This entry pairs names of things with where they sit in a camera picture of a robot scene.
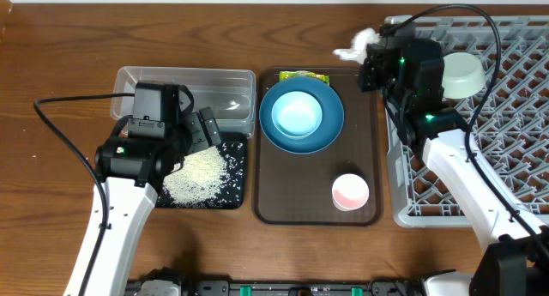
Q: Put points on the pile of rice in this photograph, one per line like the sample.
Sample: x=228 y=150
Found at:
x=200 y=178

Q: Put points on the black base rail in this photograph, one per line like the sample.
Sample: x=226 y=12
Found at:
x=165 y=281

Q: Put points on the pink and white cup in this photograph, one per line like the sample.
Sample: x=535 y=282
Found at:
x=350 y=192

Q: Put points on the green snack wrapper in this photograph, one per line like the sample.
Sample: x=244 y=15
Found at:
x=285 y=75

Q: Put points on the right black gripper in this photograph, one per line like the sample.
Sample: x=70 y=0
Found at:
x=371 y=66

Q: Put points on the dark blue plate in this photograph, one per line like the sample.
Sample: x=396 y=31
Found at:
x=329 y=129

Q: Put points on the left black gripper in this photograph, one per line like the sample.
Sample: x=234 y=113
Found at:
x=203 y=140

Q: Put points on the mint green bowl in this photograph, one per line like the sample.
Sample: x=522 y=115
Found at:
x=463 y=75

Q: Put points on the white tissue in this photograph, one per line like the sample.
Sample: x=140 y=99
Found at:
x=357 y=52

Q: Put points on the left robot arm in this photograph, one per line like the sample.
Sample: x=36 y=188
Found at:
x=130 y=166

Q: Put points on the brown serving tray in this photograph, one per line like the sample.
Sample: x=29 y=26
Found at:
x=295 y=189

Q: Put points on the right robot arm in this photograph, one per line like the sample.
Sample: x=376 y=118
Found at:
x=415 y=79

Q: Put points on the light blue bowl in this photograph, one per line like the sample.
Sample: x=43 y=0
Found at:
x=297 y=115

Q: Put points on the grey dishwasher rack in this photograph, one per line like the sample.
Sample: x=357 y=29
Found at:
x=512 y=131

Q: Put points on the black rectangular tray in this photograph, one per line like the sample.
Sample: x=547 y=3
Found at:
x=234 y=151

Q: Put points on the clear plastic bin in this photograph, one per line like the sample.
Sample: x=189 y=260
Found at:
x=231 y=93

